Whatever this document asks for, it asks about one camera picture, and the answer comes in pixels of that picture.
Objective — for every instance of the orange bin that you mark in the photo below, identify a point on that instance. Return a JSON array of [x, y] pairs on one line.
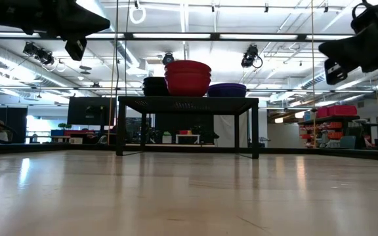
[[335, 125]]

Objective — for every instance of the small white table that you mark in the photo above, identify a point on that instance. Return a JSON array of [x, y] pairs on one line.
[[187, 135]]

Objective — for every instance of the small black round camera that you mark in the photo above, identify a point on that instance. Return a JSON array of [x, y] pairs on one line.
[[168, 59]]

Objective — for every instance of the long red box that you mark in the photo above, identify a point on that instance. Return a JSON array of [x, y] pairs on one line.
[[79, 132]]

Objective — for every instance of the red floral bowl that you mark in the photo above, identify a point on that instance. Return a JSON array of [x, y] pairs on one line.
[[187, 88], [187, 66], [187, 75]]

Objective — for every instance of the black storage shelf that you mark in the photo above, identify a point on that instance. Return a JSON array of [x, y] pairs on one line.
[[333, 118]]

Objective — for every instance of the small red bin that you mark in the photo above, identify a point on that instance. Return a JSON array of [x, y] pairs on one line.
[[322, 113]]

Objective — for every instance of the silver ceiling duct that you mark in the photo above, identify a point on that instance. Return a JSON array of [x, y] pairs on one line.
[[340, 75]]

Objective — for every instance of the blue bin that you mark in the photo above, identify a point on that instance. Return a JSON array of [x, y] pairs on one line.
[[307, 115]]

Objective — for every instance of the dark partition panel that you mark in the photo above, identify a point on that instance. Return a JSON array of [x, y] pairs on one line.
[[18, 124]]

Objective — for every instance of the black overhead frame beam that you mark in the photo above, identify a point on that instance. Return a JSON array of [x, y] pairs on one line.
[[214, 36]]

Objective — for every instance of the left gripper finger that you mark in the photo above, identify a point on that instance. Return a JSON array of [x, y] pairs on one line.
[[84, 32], [77, 14]]

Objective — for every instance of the green white container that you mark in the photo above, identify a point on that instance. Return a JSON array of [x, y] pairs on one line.
[[166, 139]]

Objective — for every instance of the black aluminium table frame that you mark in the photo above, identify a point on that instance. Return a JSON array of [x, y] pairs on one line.
[[182, 149]]

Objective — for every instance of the white panel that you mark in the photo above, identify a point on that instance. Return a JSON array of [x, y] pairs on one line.
[[223, 131]]

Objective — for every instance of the small green bonsai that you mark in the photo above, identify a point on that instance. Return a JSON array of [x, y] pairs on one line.
[[65, 125]]

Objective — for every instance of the small red box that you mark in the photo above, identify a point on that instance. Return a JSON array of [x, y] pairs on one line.
[[183, 132]]

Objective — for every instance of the black perforated metal rack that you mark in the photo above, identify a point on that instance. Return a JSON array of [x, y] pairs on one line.
[[189, 105]]

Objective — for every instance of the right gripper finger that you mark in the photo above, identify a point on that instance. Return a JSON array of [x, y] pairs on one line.
[[349, 42], [340, 55]]

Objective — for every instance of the large red bin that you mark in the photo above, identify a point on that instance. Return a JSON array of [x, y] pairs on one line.
[[343, 110]]

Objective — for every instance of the black background monitor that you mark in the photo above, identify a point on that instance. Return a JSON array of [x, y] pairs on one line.
[[87, 111]]

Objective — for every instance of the blue box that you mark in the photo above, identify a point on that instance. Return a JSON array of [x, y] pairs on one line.
[[57, 132]]

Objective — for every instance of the black overhead camera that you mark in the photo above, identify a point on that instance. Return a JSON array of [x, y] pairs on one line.
[[249, 55]]

